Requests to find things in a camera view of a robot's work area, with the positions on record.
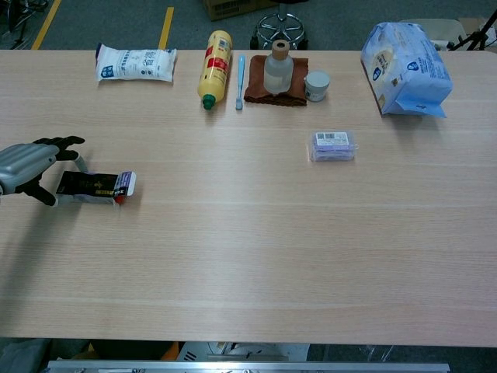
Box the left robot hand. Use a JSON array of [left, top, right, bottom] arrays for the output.
[[0, 135, 89, 207]]

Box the black small carton box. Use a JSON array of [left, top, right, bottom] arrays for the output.
[[56, 169, 137, 206]]

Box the yellow bottle with green cap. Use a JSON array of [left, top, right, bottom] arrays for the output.
[[196, 30, 234, 111]]

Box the frosted glass bottle wooden cap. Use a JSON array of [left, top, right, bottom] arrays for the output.
[[263, 39, 295, 96]]

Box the white blue-print salt bag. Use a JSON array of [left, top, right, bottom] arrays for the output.
[[94, 42, 179, 84]]

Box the light blue toothbrush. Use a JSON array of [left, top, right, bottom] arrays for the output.
[[235, 54, 247, 111]]

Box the cardboard box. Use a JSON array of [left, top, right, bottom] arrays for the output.
[[200, 0, 279, 22]]

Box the brown folded cloth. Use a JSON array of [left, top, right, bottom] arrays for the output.
[[243, 54, 310, 107]]

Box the chrome stool base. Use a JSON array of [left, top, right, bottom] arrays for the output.
[[249, 0, 309, 51]]

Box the small white cream jar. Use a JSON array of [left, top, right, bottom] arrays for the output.
[[304, 70, 332, 103]]

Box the purple soap pack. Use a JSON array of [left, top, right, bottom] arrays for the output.
[[307, 130, 360, 163]]

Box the large blue tissue package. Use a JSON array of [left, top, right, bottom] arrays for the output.
[[360, 21, 454, 119]]

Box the beige chair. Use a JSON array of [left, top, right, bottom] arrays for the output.
[[399, 18, 469, 51]]

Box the black tripod stand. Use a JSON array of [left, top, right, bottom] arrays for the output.
[[446, 7, 497, 52]]

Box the aluminium frame rail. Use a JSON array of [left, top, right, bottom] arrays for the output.
[[45, 359, 451, 373]]

